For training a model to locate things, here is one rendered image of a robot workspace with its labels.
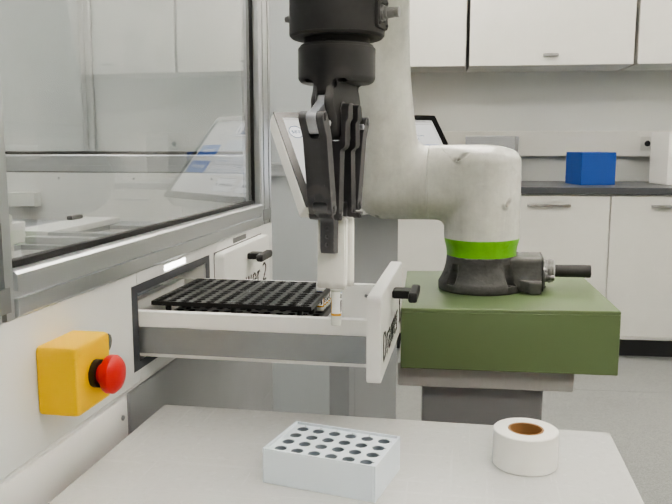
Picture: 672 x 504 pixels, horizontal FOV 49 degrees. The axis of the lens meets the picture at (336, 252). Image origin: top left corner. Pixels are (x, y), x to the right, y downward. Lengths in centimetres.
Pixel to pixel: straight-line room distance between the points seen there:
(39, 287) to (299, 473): 32
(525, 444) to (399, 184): 57
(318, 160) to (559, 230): 339
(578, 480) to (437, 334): 41
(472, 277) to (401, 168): 22
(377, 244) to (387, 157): 83
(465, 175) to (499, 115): 344
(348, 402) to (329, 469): 135
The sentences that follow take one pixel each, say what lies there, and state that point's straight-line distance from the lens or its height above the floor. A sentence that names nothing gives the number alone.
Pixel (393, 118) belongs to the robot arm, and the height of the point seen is 115.
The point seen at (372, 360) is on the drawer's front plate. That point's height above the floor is 85.
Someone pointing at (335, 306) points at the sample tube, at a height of 95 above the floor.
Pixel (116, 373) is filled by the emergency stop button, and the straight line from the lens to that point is 80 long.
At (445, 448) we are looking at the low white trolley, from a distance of 90.
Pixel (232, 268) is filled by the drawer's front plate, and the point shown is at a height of 90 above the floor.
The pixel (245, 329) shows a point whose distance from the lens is 96.
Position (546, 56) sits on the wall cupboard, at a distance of 438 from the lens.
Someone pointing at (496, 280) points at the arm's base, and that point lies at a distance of 128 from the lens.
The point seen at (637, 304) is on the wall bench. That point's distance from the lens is 419.
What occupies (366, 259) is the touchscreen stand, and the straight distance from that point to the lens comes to 205.
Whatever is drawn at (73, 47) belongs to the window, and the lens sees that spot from 91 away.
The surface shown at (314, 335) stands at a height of 87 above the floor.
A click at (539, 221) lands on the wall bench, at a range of 402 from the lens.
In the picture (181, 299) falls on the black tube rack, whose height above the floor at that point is 90.
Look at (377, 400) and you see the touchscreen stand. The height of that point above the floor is 39.
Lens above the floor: 111
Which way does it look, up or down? 8 degrees down
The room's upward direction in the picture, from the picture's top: straight up
